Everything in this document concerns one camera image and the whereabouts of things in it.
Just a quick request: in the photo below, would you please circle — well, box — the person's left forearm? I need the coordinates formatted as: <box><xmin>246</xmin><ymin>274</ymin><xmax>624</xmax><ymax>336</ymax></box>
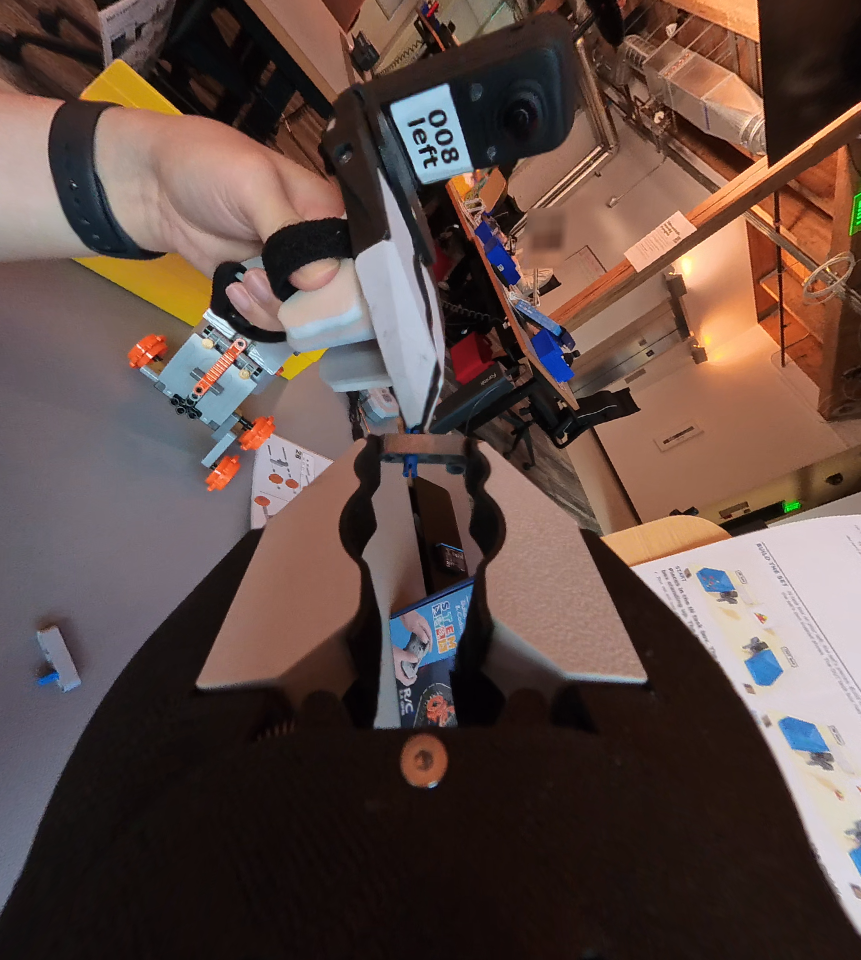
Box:
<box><xmin>0</xmin><ymin>75</ymin><xmax>83</xmax><ymax>264</ymax></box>

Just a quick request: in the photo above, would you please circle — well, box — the white cardboard box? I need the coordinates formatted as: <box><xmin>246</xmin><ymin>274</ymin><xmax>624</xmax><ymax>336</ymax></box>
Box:
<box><xmin>96</xmin><ymin>0</ymin><xmax>178</xmax><ymax>67</ymax></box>

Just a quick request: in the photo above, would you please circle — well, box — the long wooden desk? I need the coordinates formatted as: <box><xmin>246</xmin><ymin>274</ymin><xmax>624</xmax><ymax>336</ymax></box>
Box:
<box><xmin>444</xmin><ymin>171</ymin><xmax>583</xmax><ymax>412</ymax></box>

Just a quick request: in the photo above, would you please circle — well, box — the white paper notice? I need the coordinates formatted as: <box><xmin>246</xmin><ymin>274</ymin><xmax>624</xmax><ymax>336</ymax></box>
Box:
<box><xmin>623</xmin><ymin>211</ymin><xmax>699</xmax><ymax>273</ymax></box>

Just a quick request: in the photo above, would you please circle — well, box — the robot kit box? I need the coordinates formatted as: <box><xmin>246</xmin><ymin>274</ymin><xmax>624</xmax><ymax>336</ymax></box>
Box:
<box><xmin>387</xmin><ymin>477</ymin><xmax>478</xmax><ymax>730</ymax></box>

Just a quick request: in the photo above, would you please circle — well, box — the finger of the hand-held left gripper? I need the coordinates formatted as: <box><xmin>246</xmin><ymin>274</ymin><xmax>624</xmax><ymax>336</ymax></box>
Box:
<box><xmin>359</xmin><ymin>169</ymin><xmax>444</xmax><ymax>434</ymax></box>
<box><xmin>419</xmin><ymin>187</ymin><xmax>449</xmax><ymax>429</ymax></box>

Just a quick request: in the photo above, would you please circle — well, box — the grey desk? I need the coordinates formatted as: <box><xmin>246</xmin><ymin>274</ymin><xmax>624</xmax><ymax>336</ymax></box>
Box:
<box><xmin>0</xmin><ymin>255</ymin><xmax>861</xmax><ymax>960</ymax></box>

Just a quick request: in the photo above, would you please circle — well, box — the light grey building beam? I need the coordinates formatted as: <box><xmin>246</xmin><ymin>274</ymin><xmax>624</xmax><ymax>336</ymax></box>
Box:
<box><xmin>35</xmin><ymin>624</ymin><xmax>83</xmax><ymax>693</ymax></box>

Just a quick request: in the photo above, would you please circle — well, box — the black wristband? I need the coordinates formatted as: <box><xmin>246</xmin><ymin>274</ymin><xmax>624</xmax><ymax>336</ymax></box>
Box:
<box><xmin>48</xmin><ymin>97</ymin><xmax>165</xmax><ymax>261</ymax></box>

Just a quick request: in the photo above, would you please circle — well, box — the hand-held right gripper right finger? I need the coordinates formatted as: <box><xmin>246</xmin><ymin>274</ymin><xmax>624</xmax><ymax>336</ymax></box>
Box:
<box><xmin>454</xmin><ymin>439</ymin><xmax>649</xmax><ymax>727</ymax></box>

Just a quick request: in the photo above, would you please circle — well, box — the coiled cable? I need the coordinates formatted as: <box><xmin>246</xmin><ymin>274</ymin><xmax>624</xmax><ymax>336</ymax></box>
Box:
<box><xmin>801</xmin><ymin>250</ymin><xmax>861</xmax><ymax>306</ymax></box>

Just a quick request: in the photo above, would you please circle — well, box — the metal air duct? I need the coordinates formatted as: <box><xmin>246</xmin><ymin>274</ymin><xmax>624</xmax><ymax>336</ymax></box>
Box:
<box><xmin>616</xmin><ymin>33</ymin><xmax>769</xmax><ymax>157</ymax></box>

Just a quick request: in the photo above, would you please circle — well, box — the person's left hand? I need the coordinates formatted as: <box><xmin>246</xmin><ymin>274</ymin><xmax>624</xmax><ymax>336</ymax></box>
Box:
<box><xmin>96</xmin><ymin>108</ymin><xmax>349</xmax><ymax>333</ymax></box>

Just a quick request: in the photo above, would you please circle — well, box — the white printed task sheet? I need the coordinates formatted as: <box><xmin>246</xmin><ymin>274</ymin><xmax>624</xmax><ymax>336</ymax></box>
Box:
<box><xmin>631</xmin><ymin>510</ymin><xmax>861</xmax><ymax>942</ymax></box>

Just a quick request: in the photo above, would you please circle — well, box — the black screen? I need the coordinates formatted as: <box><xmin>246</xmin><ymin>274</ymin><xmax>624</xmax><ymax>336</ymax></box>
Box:
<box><xmin>757</xmin><ymin>0</ymin><xmax>861</xmax><ymax>168</ymax></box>

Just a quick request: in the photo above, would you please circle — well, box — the yellow storage bin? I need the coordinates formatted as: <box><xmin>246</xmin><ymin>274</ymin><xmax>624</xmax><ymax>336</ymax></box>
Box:
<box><xmin>72</xmin><ymin>58</ymin><xmax>327</xmax><ymax>380</ymax></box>

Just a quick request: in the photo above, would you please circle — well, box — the open instruction booklet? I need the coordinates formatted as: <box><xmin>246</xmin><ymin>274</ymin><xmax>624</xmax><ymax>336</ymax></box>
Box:
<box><xmin>249</xmin><ymin>433</ymin><xmax>336</xmax><ymax>531</ymax></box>

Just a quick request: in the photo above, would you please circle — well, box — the wooden post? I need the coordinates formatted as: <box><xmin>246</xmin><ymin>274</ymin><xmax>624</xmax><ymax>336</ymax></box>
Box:
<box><xmin>549</xmin><ymin>101</ymin><xmax>861</xmax><ymax>331</ymax></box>

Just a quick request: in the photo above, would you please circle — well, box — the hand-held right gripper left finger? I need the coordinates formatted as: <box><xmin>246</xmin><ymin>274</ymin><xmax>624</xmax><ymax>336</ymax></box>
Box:
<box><xmin>196</xmin><ymin>439</ymin><xmax>385</xmax><ymax>727</ymax></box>

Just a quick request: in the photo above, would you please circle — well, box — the red box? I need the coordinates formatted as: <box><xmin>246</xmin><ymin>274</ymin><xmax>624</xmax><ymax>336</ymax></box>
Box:
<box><xmin>448</xmin><ymin>332</ymin><xmax>501</xmax><ymax>385</ymax></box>

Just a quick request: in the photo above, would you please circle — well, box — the grey connector piece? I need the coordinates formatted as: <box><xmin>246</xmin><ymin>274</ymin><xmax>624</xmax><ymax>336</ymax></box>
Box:
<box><xmin>380</xmin><ymin>432</ymin><xmax>471</xmax><ymax>461</ymax></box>

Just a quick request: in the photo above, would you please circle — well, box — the blue storage bin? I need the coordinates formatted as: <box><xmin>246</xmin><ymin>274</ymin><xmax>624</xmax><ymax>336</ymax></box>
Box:
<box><xmin>530</xmin><ymin>328</ymin><xmax>579</xmax><ymax>385</ymax></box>
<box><xmin>474</xmin><ymin>219</ymin><xmax>523</xmax><ymax>288</ymax></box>

